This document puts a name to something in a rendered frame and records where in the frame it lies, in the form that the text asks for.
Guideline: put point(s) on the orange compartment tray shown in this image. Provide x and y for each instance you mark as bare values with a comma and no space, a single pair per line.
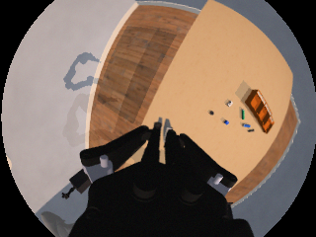
260,110

